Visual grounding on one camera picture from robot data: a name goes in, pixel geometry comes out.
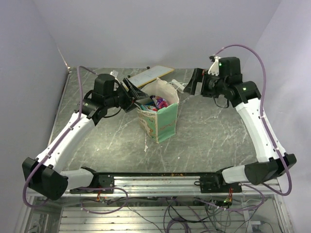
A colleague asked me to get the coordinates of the teal Fox's mint bag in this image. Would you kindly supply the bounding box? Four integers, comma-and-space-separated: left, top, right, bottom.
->
140, 104, 158, 113

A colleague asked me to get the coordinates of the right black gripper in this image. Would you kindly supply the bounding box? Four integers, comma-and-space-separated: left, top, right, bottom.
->
183, 68, 227, 99

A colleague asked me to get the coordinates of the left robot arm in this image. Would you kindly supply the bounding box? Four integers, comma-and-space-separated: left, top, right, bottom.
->
22, 74, 149, 200

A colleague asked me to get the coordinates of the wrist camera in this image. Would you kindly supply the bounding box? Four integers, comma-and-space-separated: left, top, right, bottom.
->
207, 56, 220, 76
110, 70, 119, 78

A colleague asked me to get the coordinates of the purple red candy bag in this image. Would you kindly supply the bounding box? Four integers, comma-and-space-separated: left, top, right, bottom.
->
150, 96, 169, 109

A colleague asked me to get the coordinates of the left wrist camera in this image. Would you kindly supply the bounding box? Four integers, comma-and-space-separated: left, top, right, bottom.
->
110, 70, 119, 78

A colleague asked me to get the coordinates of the aluminium rail frame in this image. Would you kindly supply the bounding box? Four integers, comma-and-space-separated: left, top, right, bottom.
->
17, 169, 294, 233

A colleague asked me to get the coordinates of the yellow framed whiteboard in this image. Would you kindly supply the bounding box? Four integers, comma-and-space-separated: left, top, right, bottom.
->
129, 66, 174, 88

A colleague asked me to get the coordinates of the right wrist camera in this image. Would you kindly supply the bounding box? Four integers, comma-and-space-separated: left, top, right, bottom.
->
207, 56, 220, 76

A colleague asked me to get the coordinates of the decorated paper gift bag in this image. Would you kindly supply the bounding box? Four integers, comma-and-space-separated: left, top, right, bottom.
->
137, 78, 179, 144

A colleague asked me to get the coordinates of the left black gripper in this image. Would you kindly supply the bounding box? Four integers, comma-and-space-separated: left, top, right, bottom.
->
105, 77, 149, 113

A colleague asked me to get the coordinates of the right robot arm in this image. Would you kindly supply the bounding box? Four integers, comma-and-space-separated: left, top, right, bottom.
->
184, 57, 296, 192

